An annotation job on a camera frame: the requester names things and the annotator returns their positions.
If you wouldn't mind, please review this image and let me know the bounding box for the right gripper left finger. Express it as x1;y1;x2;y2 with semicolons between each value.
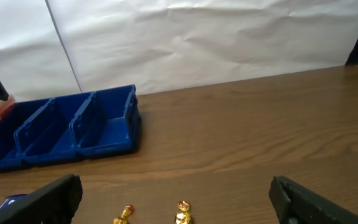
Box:
0;173;84;224

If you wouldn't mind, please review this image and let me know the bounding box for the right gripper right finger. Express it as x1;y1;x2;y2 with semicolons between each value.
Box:
268;175;358;224

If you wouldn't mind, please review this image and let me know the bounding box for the blue candy pack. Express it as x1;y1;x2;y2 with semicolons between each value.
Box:
0;194;27;211

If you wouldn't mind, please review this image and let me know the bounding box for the gold candy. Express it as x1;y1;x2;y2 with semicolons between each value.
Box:
112;204;135;224
174;200;193;224

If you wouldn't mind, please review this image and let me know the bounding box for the blue tray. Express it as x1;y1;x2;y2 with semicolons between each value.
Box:
0;84;142;171

